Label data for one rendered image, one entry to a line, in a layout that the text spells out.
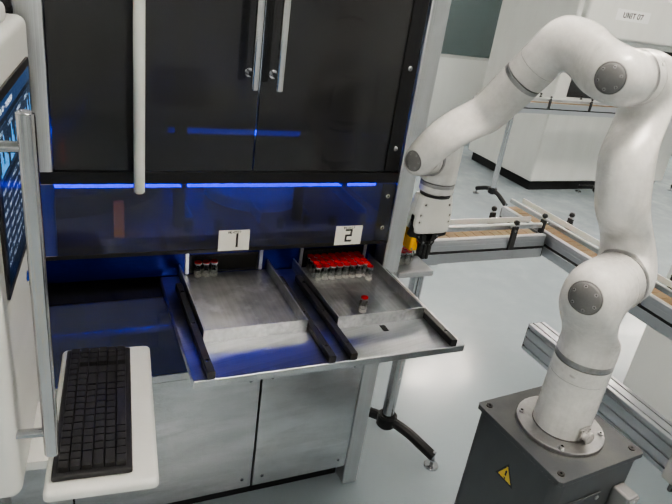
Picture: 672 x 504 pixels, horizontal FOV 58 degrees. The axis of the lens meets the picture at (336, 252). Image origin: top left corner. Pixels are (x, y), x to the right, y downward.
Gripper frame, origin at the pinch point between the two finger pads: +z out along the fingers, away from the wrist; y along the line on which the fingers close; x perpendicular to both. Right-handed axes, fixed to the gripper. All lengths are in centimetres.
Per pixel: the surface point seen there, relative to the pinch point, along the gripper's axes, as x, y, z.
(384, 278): -24.1, -5.4, 21.5
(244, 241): -27.9, 38.1, 8.8
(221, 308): -16, 46, 22
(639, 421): 18, -85, 58
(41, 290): 27, 86, -11
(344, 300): -14.7, 12.0, 22.1
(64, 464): 24, 84, 27
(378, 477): -27, -21, 110
